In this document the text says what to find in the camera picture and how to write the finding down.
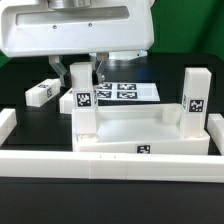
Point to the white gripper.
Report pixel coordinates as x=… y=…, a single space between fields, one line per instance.
x=65 y=27

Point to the white desk top tray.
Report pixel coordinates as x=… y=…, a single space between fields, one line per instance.
x=140 y=129

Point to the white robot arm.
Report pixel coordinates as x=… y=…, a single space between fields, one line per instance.
x=54 y=28

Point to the marker tag sheet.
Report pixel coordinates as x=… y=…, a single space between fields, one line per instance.
x=128 y=91

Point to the white left fence block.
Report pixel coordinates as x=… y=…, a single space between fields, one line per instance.
x=8 y=121

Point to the white fence block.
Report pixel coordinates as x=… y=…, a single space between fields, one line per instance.
x=215 y=128
x=8 y=121

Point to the white front fence bar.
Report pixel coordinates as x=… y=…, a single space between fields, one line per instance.
x=51 y=164

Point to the white right fence block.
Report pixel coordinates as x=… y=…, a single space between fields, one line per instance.
x=215 y=128

